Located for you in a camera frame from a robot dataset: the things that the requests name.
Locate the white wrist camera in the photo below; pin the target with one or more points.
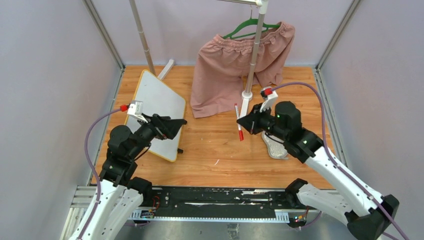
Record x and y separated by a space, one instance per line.
135 110
269 98

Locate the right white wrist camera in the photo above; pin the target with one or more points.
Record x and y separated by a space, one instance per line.
269 98

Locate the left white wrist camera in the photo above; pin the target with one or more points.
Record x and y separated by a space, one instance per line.
135 110

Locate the green clothes hanger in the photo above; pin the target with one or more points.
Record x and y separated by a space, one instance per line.
251 27

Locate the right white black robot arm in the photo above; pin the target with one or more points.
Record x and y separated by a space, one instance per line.
363 210

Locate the white clothes rack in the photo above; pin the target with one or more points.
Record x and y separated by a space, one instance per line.
246 95

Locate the pink shorts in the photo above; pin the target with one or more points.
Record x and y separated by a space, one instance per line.
221 63

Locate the grey whiteboard eraser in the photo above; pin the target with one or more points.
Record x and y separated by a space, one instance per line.
275 147

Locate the yellow framed whiteboard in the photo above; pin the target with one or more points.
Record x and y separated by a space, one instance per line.
159 98

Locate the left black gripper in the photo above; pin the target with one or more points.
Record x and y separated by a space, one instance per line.
163 126

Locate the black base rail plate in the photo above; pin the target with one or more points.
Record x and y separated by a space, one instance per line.
223 204

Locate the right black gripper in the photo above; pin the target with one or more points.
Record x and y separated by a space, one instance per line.
250 122

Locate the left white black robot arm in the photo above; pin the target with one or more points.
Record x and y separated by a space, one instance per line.
118 193

